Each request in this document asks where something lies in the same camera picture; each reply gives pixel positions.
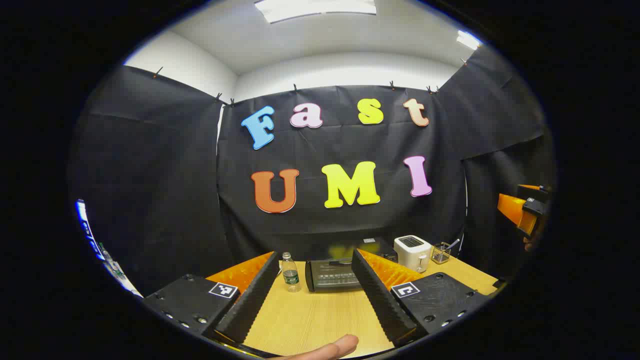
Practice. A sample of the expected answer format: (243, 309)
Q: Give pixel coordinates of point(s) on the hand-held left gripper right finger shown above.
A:
(380, 300)

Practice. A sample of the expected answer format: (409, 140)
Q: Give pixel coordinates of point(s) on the blue white board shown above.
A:
(92, 240)

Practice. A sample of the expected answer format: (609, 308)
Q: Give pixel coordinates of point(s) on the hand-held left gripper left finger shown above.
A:
(255, 300)

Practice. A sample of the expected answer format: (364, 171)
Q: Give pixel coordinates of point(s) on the white toaster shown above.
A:
(411, 252)

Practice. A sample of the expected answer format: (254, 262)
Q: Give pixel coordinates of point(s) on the black electric oven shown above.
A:
(330, 275)

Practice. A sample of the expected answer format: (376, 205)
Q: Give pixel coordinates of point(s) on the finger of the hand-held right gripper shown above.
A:
(511, 207)

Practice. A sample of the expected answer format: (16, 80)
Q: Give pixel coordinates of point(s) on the ceiling light panel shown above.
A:
(468, 40)
(315, 9)

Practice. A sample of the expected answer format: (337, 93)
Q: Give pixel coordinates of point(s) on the black backdrop cloth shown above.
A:
(345, 210)

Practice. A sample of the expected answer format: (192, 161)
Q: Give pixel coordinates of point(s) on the metal straw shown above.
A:
(452, 244)

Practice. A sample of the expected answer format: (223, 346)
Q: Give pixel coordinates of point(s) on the clear plastic water bottle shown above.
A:
(290, 275)

